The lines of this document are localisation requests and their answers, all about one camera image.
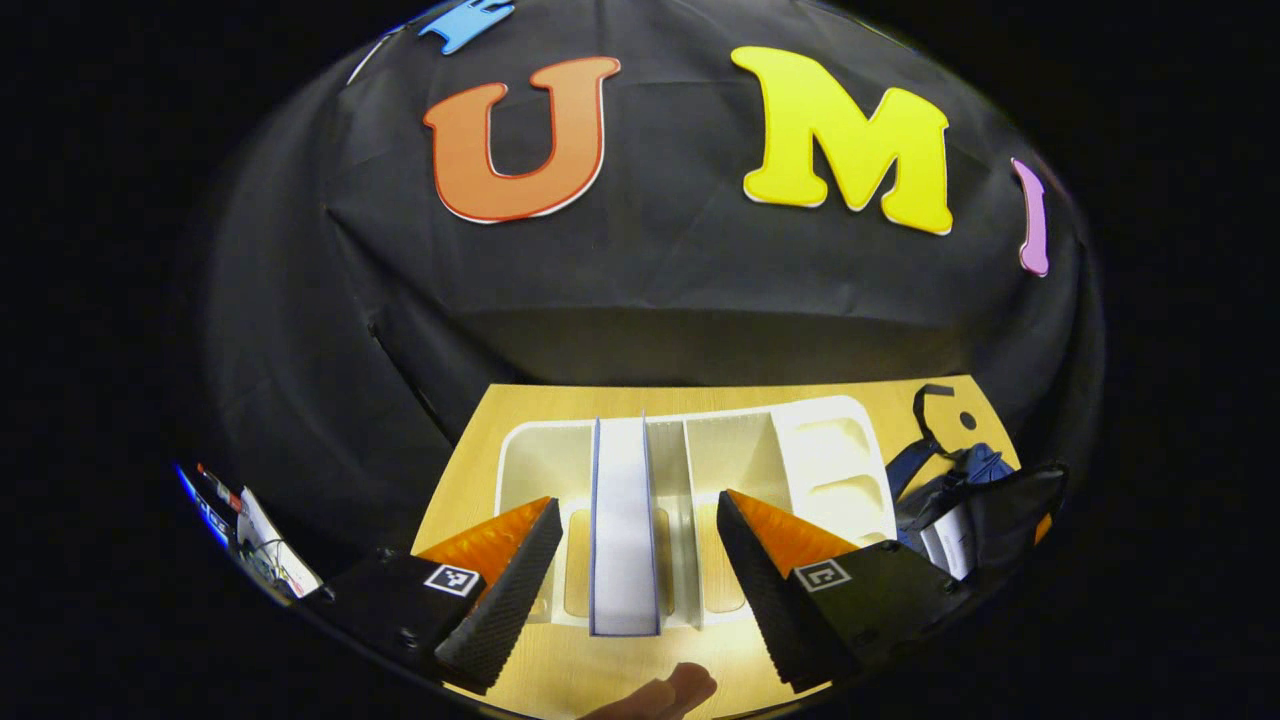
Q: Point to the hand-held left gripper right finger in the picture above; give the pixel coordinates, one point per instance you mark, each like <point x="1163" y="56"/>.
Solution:
<point x="770" y="600"/>

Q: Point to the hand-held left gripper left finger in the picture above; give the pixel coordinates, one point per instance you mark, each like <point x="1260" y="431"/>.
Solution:
<point x="500" y="610"/>

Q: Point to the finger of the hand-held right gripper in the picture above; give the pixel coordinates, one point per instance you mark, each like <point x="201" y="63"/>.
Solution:
<point x="1044" y="528"/>

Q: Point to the blue and black schoolbag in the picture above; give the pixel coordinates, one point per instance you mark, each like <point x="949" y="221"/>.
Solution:
<point x="1000" y="500"/>

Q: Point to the white plastic bookshelf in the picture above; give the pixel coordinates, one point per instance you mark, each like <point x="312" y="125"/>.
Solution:
<point x="830" y="470"/>

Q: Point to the blue-grey book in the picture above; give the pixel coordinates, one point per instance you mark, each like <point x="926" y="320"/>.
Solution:
<point x="625" y="530"/>

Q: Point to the white side table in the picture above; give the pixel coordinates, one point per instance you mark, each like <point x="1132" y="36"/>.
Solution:
<point x="260" y="530"/>

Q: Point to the red bottle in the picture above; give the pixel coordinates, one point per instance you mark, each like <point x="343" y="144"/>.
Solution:
<point x="222" y="490"/>

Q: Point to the computer monitor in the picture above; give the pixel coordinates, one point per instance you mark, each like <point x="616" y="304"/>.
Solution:
<point x="210" y="520"/>

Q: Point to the black backdrop cloth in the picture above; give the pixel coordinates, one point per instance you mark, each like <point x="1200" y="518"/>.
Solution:
<point x="650" y="270"/>

